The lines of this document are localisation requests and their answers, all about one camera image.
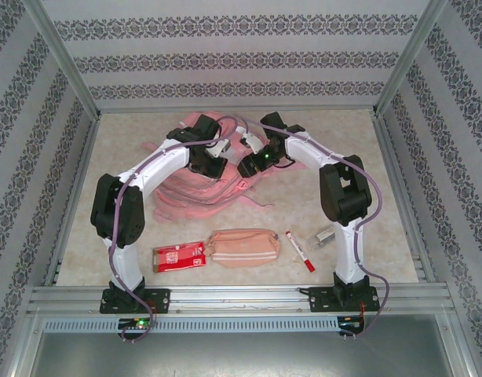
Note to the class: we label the pink school backpack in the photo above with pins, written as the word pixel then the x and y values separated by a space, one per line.
pixel 194 196

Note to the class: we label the peach striped pencil case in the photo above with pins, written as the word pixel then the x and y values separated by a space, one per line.
pixel 245 247

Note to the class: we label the red white marker pen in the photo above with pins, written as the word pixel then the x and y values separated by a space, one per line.
pixel 300 251

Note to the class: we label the red rectangular packet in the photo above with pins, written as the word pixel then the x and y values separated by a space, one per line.
pixel 180 257

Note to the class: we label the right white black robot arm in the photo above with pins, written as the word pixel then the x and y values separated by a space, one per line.
pixel 343 192

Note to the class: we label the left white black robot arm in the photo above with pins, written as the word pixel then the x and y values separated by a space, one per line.
pixel 123 212

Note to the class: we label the grey metal sheet panel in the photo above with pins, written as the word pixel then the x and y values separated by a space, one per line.
pixel 241 357

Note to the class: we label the aluminium rear rail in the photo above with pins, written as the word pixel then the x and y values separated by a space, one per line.
pixel 166 108

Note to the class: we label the aluminium side rail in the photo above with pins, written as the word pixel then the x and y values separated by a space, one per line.
pixel 396 176
pixel 79 176

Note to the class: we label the aluminium mounting rail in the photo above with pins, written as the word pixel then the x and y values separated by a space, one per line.
pixel 233 298

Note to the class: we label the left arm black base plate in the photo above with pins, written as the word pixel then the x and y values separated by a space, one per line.
pixel 162 300

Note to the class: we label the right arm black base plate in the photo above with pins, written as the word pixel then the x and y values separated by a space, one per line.
pixel 319 300

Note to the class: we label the aluminium frame post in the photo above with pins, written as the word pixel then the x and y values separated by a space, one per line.
pixel 60 59
pixel 411 59

